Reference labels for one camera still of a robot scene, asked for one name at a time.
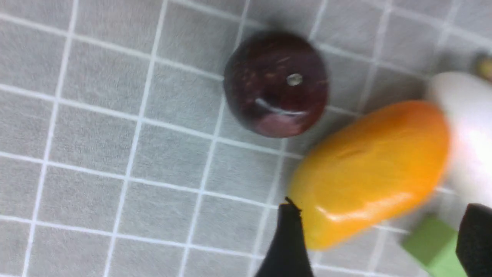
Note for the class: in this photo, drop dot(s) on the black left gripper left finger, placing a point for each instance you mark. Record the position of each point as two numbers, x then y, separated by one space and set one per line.
287 255

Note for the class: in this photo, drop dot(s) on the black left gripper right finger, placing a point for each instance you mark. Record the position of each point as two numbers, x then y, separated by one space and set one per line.
474 241

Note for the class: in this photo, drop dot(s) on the orange mango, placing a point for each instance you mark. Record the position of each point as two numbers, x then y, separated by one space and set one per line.
382 166

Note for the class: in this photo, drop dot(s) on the white radish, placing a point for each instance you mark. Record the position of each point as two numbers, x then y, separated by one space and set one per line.
466 102

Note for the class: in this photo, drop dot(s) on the dark purple passion fruit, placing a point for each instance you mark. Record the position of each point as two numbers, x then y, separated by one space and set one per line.
276 84

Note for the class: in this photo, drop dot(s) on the small green cube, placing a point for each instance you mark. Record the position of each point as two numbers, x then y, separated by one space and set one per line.
432 244

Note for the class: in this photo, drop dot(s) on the grey checked tablecloth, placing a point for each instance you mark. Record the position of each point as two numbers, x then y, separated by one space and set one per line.
119 157

